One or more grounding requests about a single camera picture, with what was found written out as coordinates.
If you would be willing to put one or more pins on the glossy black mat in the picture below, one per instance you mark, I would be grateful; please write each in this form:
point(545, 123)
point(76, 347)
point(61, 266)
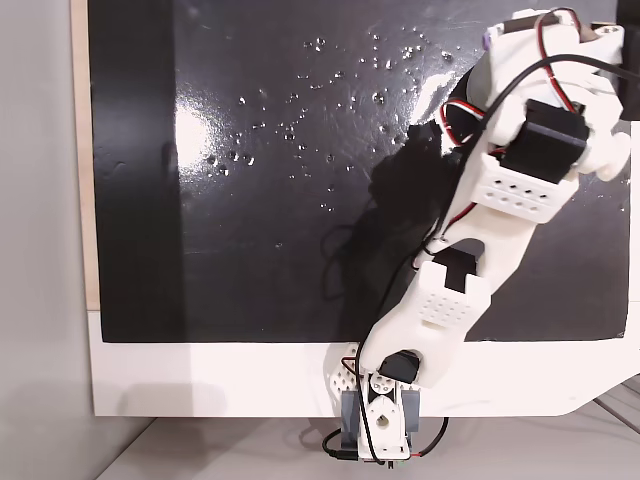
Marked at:
point(250, 250)

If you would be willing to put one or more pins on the light wooden board strip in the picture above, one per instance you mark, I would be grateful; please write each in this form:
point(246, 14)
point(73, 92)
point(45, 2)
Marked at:
point(82, 150)

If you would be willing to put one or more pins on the purple ribbed pen grip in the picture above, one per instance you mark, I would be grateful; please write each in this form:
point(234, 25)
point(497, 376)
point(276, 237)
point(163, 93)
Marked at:
point(488, 39)

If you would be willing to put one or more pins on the grey table clamp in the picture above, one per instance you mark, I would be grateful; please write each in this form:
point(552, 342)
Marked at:
point(412, 412)
point(350, 417)

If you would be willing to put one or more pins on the grey cup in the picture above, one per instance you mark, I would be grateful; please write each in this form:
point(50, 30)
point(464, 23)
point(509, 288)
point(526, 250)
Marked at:
point(479, 82)

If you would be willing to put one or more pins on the black boxy object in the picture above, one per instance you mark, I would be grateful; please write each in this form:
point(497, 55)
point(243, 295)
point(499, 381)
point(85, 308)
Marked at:
point(630, 30)

